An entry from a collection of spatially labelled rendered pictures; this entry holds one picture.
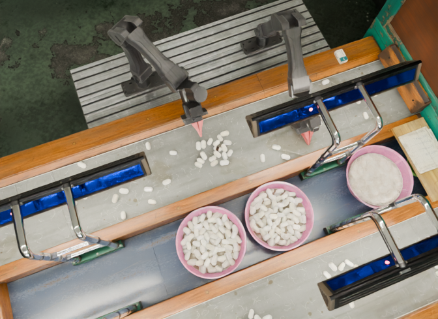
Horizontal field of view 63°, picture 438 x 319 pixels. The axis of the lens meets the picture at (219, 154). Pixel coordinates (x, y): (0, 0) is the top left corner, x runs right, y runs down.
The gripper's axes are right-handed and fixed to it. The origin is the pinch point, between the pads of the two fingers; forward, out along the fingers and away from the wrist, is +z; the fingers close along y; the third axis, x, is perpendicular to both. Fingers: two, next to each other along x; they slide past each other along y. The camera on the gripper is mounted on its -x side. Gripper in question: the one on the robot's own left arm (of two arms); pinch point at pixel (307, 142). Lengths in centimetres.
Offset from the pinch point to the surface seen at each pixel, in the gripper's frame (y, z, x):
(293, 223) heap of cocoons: -19.0, 22.1, -17.3
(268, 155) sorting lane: -17.1, 0.3, 1.8
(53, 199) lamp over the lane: -92, -23, -23
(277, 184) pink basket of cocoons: -18.8, 8.9, -7.8
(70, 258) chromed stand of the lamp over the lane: -99, 3, -15
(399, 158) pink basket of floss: 32.3, 14.8, -12.7
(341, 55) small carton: 30.2, -25.6, 18.3
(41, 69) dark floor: -119, -49, 142
